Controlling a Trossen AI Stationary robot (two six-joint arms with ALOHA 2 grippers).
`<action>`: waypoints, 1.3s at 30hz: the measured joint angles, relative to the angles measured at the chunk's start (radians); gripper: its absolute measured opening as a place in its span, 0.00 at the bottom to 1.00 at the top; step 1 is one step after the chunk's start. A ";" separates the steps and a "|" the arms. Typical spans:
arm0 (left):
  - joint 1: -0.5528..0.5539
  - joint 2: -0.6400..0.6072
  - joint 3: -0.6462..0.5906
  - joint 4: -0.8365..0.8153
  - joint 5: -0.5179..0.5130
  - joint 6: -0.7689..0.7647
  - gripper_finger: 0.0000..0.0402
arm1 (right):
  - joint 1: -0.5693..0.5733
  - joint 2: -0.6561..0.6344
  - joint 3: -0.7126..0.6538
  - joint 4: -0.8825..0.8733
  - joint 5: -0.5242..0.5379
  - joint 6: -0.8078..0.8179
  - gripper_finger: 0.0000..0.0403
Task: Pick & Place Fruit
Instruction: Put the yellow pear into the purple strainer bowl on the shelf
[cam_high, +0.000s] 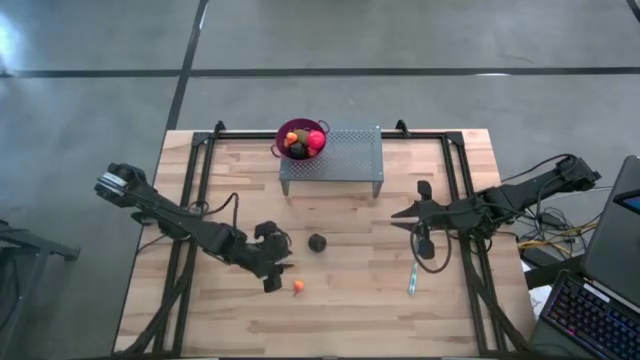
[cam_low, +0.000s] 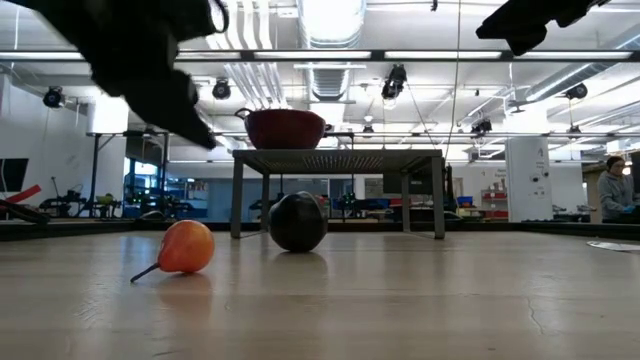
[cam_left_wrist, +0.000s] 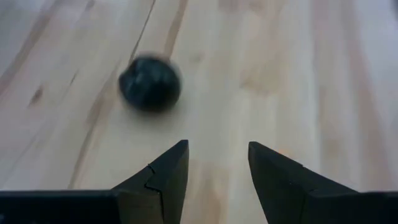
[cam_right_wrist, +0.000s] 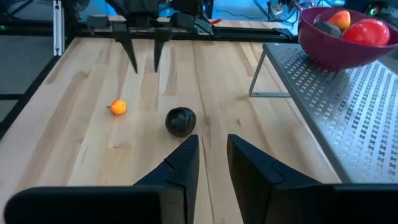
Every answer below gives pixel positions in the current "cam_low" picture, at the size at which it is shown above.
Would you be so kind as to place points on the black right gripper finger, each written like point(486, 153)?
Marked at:
point(532, 11)
point(525, 40)

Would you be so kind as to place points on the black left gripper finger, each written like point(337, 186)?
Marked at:
point(172, 117)

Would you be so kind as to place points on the red bowl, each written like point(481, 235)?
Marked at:
point(285, 130)

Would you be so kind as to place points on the small orange fruit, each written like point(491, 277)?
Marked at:
point(186, 246)

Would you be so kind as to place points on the dark purple plum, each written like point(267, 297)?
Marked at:
point(298, 222)

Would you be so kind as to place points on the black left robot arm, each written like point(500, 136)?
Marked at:
point(125, 20)

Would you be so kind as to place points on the white pillar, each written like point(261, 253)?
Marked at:
point(527, 175)

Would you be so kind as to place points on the black overhead beam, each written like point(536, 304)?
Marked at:
point(377, 55)

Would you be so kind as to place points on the red bar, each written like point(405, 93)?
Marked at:
point(24, 194)

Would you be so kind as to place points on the grey perforated metal shelf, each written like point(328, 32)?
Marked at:
point(340, 161)

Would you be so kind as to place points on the person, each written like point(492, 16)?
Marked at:
point(614, 192)

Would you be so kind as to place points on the black wall monitor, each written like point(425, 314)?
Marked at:
point(12, 175)

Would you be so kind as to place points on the silver ventilation duct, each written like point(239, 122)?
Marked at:
point(330, 30)

